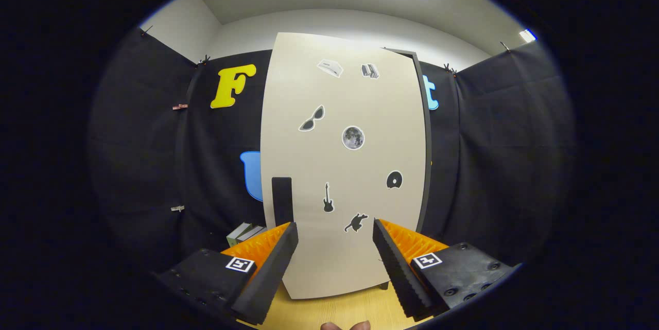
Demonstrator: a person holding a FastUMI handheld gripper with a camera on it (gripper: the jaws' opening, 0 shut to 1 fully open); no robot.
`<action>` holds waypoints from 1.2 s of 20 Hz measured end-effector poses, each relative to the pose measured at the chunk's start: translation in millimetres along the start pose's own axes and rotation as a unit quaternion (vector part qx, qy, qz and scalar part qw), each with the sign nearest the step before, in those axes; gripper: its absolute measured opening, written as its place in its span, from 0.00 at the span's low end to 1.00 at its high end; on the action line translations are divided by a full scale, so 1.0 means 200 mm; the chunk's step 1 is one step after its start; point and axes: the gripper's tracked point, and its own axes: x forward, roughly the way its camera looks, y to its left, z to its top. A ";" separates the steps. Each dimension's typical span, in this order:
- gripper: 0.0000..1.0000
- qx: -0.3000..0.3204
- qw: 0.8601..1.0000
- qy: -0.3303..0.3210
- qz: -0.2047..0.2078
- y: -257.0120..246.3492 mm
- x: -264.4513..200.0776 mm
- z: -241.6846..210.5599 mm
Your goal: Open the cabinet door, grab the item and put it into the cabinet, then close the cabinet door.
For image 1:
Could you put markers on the green white book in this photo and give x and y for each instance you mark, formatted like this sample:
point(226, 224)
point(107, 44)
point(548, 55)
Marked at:
point(238, 235)

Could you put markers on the small ceiling light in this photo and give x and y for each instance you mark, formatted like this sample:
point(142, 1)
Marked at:
point(527, 35)

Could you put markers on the white clothespin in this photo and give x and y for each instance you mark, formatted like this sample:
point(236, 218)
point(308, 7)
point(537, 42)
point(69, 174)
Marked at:
point(177, 208)

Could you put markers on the black clip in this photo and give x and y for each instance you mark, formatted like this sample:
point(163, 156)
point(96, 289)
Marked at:
point(449, 68)
point(505, 46)
point(205, 58)
point(146, 29)

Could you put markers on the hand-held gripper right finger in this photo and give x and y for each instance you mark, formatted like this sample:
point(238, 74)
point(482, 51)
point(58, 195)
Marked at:
point(399, 278)

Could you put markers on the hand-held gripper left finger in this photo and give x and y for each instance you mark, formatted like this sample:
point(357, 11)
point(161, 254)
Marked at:
point(272, 278)

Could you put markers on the black backdrop cloth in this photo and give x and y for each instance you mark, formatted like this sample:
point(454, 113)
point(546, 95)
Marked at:
point(515, 165)

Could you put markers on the red wooden clothespin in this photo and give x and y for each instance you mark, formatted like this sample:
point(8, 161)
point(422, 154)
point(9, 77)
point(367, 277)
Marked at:
point(179, 107)

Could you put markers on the grey cabinet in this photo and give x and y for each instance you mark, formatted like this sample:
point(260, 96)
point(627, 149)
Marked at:
point(427, 165)

